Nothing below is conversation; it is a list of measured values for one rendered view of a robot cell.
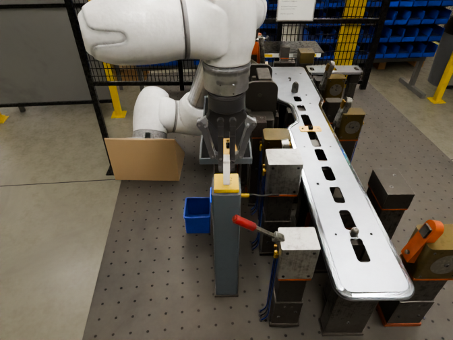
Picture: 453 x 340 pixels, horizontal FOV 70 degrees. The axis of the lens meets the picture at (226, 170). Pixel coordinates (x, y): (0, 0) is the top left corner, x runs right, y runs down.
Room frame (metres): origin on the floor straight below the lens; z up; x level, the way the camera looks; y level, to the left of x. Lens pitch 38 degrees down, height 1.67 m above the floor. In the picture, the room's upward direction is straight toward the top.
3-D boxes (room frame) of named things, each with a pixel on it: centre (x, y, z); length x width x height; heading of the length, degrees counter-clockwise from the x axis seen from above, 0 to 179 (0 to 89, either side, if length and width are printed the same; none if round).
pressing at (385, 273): (1.08, -0.33, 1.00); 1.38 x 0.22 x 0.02; 1
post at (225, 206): (0.60, 0.00, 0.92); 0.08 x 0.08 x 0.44; 1
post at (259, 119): (1.00, -0.11, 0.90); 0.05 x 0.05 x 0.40; 1
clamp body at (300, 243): (0.50, -0.16, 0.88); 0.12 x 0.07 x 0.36; 91
